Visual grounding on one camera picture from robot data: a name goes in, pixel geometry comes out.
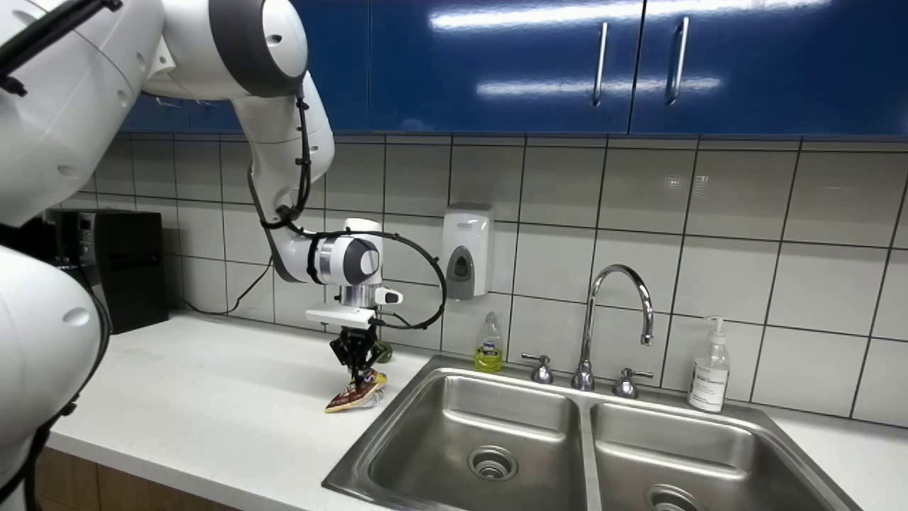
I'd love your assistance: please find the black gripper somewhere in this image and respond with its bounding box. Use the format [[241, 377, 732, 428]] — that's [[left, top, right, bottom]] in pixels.
[[327, 324, 383, 395]]

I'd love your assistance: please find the yellow brown chip packet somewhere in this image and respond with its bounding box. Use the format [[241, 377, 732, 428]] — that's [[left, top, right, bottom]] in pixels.
[[322, 368, 392, 418]]

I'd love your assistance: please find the round steel sink drain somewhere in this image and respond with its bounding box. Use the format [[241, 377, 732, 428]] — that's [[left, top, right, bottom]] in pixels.
[[643, 480, 703, 511], [464, 442, 521, 483]]

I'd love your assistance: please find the stainless steel double sink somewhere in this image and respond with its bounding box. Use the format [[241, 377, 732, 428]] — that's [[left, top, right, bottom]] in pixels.
[[321, 352, 863, 511]]

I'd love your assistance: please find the chrome gooseneck faucet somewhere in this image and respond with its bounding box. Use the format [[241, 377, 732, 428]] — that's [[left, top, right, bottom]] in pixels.
[[568, 260, 659, 391]]

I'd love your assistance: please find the black countertop appliance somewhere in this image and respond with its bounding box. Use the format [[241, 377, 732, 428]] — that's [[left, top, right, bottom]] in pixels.
[[40, 206, 172, 334]]

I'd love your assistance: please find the wooden base cabinet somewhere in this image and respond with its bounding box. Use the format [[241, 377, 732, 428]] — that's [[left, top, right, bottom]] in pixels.
[[24, 442, 239, 511]]

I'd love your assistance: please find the glossy blue cabinet door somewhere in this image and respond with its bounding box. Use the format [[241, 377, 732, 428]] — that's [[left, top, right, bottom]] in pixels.
[[290, 0, 417, 138], [626, 0, 908, 144], [118, 91, 243, 135], [409, 0, 647, 141]]

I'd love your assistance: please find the white pump soap bottle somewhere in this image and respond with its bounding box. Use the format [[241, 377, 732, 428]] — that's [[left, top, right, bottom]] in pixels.
[[686, 315, 732, 415]]

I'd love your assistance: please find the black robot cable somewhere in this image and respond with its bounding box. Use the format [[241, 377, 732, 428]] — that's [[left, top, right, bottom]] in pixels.
[[243, 94, 451, 331]]

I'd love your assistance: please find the black power cord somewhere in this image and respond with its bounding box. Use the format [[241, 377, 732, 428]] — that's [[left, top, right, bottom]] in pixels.
[[178, 259, 277, 321]]

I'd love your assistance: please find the white wall soap dispenser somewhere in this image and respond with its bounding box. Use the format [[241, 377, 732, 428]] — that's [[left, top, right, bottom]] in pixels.
[[439, 206, 493, 304]]

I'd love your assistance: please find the chrome faucet tap handle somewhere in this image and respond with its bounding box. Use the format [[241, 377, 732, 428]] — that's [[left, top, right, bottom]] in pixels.
[[608, 367, 656, 399], [520, 352, 559, 386]]

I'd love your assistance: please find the silver cabinet door handle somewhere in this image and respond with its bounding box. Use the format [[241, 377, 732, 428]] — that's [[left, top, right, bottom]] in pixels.
[[663, 15, 695, 111], [590, 20, 612, 111]]

